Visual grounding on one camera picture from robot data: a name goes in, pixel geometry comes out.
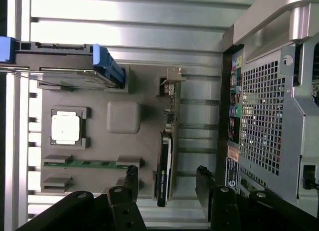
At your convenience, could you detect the grey parts rack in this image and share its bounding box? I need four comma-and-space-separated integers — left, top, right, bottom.
37, 63, 180, 199

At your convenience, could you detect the black open PC case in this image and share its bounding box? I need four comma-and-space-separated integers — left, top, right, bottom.
215, 0, 319, 218

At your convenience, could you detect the hard disk in blue caddy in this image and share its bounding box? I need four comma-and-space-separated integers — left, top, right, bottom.
0, 35, 125, 89

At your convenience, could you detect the green RAM stick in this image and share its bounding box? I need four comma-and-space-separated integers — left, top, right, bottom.
43, 159, 130, 170

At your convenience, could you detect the silver CPU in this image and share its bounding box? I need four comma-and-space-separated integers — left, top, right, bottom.
51, 110, 82, 143

